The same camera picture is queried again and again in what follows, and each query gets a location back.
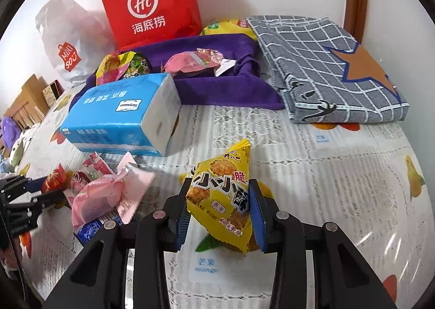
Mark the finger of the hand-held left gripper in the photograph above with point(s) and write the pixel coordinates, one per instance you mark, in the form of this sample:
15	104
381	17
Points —
47	201
20	185

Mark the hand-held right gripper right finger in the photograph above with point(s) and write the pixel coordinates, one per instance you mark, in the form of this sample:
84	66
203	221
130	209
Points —
260	220

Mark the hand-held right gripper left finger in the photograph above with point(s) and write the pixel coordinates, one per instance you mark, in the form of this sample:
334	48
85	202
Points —
180	229

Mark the small red candy packet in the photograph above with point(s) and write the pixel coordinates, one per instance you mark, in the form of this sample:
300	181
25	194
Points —
54	179

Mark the pink round candy packet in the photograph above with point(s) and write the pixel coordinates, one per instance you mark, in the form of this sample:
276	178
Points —
79	182

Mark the yellow triangular snack packet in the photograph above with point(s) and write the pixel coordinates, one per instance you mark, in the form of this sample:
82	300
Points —
217	193

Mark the dark blue snack packet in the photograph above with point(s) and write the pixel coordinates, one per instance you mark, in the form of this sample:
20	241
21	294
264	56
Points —
90	230

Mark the red white strawberry candy packet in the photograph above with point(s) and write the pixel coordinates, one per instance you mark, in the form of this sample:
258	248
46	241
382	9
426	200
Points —
97	165

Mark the pale pink rectangular snack packet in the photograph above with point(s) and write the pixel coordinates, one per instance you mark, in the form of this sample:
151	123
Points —
134	190

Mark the yellow and pink snack bag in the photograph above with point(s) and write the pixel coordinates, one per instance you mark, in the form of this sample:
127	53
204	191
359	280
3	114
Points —
114	67

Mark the pink snack packet clear strip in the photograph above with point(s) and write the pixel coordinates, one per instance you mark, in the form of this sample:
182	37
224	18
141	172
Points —
190	60

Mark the white printed plush toy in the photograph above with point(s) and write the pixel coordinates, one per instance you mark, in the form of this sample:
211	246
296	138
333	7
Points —
18	149

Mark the purple plush toy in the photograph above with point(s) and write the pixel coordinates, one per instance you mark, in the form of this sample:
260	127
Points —
8	130

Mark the wooden bed headboard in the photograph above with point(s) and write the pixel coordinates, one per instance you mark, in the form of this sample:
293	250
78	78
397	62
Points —
27	98

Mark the patterned gift box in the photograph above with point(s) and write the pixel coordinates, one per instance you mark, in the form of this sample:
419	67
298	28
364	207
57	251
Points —
52	93

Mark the blue tissue pack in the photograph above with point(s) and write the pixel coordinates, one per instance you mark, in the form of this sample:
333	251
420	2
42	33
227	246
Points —
112	115

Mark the purple towel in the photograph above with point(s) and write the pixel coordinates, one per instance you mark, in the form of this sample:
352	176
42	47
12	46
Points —
221	91

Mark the white plastic shopping bag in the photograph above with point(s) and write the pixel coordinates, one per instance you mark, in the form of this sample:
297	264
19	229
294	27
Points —
68	33

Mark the grey checked cloth with star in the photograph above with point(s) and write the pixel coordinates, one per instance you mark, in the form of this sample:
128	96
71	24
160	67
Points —
306	54

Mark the large yellow snack bag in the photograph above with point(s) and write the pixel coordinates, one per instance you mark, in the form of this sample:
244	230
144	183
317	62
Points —
227	27

